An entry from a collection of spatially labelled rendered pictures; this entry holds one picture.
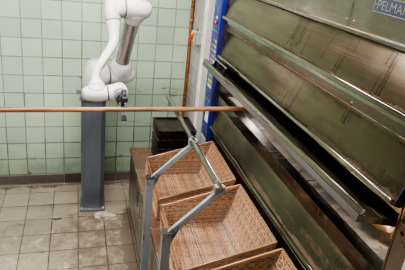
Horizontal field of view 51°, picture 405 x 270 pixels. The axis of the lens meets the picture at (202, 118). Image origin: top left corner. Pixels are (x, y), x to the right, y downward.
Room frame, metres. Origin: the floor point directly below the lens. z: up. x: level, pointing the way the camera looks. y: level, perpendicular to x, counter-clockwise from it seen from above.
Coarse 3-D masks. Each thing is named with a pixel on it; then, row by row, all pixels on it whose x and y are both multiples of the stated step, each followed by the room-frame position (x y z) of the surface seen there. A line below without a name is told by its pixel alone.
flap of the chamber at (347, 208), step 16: (240, 80) 2.57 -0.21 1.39; (256, 96) 2.26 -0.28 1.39; (272, 112) 2.03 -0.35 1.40; (288, 128) 1.82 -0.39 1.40; (304, 144) 1.66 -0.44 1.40; (320, 160) 1.51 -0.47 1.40; (336, 160) 1.57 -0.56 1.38; (320, 176) 1.34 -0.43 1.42; (336, 176) 1.39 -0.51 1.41; (352, 176) 1.44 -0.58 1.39; (336, 192) 1.24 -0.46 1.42; (352, 192) 1.28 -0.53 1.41; (368, 192) 1.33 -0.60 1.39; (352, 208) 1.15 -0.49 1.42; (368, 208) 1.19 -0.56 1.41; (384, 208) 1.23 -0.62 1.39; (384, 224) 1.15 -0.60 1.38
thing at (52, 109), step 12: (0, 108) 2.17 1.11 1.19; (12, 108) 2.18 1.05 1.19; (24, 108) 2.20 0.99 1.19; (36, 108) 2.22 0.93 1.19; (48, 108) 2.24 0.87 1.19; (60, 108) 2.26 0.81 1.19; (72, 108) 2.28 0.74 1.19; (84, 108) 2.30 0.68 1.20; (96, 108) 2.32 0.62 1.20; (108, 108) 2.34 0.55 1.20; (120, 108) 2.36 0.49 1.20; (132, 108) 2.38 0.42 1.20; (144, 108) 2.40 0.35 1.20; (156, 108) 2.42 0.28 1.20; (168, 108) 2.44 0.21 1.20; (180, 108) 2.46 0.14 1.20; (192, 108) 2.49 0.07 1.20; (204, 108) 2.51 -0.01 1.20; (216, 108) 2.53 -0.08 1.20; (228, 108) 2.56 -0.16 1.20; (240, 108) 2.58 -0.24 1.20
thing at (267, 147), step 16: (224, 96) 2.85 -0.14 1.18; (240, 112) 2.57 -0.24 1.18; (256, 128) 2.32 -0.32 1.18; (256, 144) 2.18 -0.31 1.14; (272, 144) 2.13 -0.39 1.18; (272, 160) 1.97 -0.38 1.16; (288, 176) 1.80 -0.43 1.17; (304, 192) 1.65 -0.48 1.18; (320, 208) 1.53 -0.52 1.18; (336, 224) 1.42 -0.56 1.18; (352, 240) 1.33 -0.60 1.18; (368, 256) 1.25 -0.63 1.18
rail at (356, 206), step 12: (204, 60) 2.80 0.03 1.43; (216, 72) 2.53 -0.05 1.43; (228, 84) 2.31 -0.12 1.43; (240, 96) 2.12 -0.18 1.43; (252, 108) 1.96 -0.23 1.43; (264, 120) 1.82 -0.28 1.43; (276, 132) 1.69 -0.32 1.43; (288, 144) 1.58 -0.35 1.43; (300, 156) 1.48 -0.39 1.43; (312, 168) 1.39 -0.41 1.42
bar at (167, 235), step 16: (176, 112) 2.47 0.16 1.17; (192, 144) 2.05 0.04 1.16; (176, 160) 2.06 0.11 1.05; (224, 192) 1.63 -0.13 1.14; (144, 208) 2.02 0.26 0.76; (144, 224) 2.01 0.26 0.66; (176, 224) 1.58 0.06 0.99; (144, 240) 2.01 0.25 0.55; (160, 240) 1.58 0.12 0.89; (144, 256) 2.01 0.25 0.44; (160, 256) 1.55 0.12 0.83
